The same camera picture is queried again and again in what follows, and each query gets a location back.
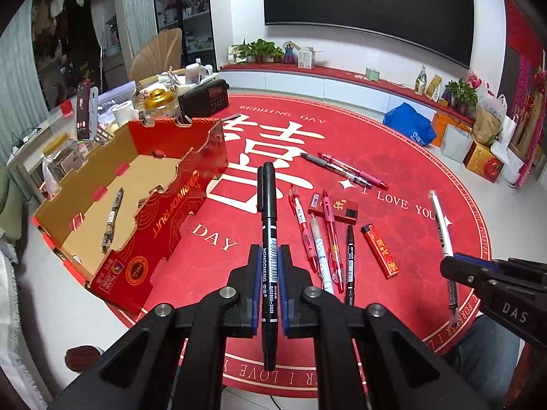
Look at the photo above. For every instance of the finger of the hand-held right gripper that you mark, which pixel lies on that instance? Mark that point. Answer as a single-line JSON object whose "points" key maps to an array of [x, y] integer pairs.
{"points": [[472, 261], [463, 277]]}

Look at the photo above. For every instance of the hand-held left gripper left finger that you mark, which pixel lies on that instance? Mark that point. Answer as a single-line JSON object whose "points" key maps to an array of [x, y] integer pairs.
{"points": [[256, 290]]}

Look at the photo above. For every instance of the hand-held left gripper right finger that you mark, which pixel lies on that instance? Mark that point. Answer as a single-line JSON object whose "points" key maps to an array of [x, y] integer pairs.
{"points": [[286, 294]]}

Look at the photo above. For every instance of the thick black marker pen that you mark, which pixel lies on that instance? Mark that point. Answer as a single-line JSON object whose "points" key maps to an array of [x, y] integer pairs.
{"points": [[268, 264]]}

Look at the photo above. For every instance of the red cardboard box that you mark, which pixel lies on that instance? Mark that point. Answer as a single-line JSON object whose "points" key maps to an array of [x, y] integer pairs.
{"points": [[171, 218]]}

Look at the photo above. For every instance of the long white pen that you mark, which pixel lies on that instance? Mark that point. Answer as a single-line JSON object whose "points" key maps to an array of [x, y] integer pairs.
{"points": [[444, 247]]}

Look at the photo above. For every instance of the white cartoon pen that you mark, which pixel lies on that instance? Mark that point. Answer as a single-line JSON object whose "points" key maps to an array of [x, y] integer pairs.
{"points": [[319, 252]]}

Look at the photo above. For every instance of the person's leg in jeans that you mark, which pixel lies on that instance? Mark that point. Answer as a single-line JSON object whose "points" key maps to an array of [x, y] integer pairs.
{"points": [[487, 358]]}

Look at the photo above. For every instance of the thin black marker pen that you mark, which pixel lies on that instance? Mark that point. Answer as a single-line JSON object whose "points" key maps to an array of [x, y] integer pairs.
{"points": [[350, 264]]}

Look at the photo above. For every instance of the pink clear click pen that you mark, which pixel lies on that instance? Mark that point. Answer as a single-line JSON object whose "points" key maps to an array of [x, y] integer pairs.
{"points": [[331, 239]]}

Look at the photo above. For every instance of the red grip clear pen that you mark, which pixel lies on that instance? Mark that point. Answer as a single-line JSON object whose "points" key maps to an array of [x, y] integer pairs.
{"points": [[301, 222]]}

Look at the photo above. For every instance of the red lighter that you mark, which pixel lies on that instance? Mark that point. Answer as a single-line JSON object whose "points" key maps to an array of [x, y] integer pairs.
{"points": [[380, 251]]}

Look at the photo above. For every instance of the red and gold gift box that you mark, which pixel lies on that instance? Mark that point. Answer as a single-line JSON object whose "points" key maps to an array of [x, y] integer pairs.
{"points": [[483, 162]]}

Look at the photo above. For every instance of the small red box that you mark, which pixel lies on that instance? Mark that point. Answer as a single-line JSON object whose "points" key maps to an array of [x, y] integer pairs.
{"points": [[342, 210]]}

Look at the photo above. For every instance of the white shopping bags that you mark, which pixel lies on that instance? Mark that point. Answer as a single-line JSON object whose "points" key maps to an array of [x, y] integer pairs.
{"points": [[510, 162]]}

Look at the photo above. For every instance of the white paper bag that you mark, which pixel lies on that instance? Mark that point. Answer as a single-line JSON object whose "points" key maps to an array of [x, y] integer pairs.
{"points": [[455, 143]]}

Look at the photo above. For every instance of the pink gel pen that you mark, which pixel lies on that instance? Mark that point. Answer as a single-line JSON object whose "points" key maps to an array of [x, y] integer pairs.
{"points": [[371, 180]]}

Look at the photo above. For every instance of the black grip gel pen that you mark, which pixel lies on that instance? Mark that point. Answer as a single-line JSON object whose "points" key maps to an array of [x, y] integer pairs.
{"points": [[314, 159]]}

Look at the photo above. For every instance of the brown paper bag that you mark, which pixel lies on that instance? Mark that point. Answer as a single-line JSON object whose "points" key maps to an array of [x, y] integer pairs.
{"points": [[487, 124]]}

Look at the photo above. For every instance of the orange paper bag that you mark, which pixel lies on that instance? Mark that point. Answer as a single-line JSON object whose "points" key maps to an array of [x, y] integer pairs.
{"points": [[440, 126]]}

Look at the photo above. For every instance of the round red rug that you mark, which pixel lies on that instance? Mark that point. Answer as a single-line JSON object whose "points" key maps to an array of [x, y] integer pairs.
{"points": [[384, 145]]}

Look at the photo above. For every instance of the blue plastic bag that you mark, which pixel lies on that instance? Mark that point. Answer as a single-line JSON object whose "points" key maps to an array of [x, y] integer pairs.
{"points": [[408, 124]]}

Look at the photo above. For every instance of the dark grey gel pen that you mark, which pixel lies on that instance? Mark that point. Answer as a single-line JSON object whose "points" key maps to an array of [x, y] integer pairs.
{"points": [[112, 222]]}

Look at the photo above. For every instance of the potted plant red flowers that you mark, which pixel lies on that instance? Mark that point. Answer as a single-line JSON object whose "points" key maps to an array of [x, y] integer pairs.
{"points": [[462, 94]]}

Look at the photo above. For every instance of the gold snack bag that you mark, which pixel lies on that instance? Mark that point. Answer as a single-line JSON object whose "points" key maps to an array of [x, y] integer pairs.
{"points": [[434, 89]]}

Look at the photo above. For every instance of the red slipper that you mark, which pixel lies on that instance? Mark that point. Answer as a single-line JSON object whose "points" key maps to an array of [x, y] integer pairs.
{"points": [[83, 358]]}

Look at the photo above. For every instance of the white and green snack bag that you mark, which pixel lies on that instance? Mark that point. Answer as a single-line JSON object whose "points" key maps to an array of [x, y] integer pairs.
{"points": [[421, 82]]}

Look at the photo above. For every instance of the black radio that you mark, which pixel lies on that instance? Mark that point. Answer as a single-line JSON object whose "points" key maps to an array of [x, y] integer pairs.
{"points": [[205, 98]]}

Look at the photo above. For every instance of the small green box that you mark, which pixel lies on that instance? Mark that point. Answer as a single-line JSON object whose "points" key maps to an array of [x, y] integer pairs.
{"points": [[372, 74]]}

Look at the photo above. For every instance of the glass jar gold lid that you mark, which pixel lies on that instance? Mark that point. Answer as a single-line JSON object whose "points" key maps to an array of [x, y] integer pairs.
{"points": [[156, 102]]}

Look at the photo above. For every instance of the white mug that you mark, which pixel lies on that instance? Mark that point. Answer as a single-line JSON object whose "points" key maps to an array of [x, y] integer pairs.
{"points": [[124, 115]]}

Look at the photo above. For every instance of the low red-topped bench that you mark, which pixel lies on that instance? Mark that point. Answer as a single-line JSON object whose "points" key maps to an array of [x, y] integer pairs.
{"points": [[342, 77]]}

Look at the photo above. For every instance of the white bottle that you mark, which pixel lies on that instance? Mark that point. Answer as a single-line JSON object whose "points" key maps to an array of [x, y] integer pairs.
{"points": [[194, 73]]}

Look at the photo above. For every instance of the small white box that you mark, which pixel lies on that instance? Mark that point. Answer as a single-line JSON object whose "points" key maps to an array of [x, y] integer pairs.
{"points": [[305, 57]]}

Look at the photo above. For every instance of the green potted plant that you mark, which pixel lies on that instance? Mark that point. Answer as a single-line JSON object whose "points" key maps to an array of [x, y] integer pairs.
{"points": [[258, 50]]}

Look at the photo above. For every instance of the tall dark box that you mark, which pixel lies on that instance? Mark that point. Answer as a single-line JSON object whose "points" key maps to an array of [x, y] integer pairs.
{"points": [[85, 111]]}

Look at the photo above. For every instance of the beige shell-back chair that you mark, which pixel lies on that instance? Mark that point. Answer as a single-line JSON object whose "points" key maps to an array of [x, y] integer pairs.
{"points": [[156, 55]]}

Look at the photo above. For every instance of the black television screen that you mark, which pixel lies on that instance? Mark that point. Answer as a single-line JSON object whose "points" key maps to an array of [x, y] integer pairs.
{"points": [[367, 8]]}

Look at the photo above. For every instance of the glass display cabinet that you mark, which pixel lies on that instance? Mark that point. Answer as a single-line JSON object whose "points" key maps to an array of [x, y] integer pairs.
{"points": [[188, 8]]}

